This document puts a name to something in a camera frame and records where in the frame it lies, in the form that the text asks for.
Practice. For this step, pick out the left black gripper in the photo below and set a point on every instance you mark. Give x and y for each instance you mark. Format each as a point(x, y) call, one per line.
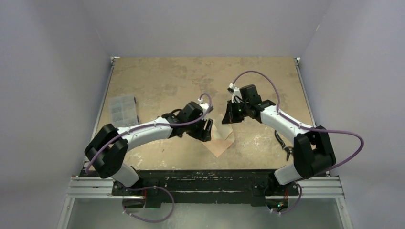
point(203, 134)

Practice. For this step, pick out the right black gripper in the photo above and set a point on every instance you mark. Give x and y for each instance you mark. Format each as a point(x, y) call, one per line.
point(230, 117)

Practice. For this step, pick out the brown envelope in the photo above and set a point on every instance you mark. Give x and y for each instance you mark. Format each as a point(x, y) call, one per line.
point(217, 147)

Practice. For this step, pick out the brown paper letter sheet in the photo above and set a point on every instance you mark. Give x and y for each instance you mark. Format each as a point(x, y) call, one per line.
point(221, 132)

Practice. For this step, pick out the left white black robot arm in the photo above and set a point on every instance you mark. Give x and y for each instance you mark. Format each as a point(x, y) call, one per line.
point(107, 150)

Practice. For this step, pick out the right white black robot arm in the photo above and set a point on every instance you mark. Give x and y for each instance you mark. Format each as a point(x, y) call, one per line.
point(312, 149)

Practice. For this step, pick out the clear plastic organizer box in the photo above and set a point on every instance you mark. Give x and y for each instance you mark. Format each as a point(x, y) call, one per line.
point(122, 111)

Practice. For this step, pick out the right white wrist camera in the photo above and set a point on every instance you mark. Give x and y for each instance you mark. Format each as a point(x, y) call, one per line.
point(235, 92)

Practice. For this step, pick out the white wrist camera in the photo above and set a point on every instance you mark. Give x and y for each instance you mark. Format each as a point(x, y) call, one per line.
point(235, 92)
point(204, 102)

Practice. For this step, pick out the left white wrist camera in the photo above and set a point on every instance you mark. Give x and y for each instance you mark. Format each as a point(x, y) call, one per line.
point(204, 102)

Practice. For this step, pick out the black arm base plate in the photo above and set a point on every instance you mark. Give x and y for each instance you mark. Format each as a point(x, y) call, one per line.
point(256, 187)

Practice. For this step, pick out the black handled pliers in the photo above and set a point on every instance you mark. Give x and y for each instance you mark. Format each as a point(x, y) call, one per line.
point(288, 149)

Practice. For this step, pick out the aluminium frame rail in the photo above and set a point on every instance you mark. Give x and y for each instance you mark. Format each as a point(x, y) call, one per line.
point(94, 187)

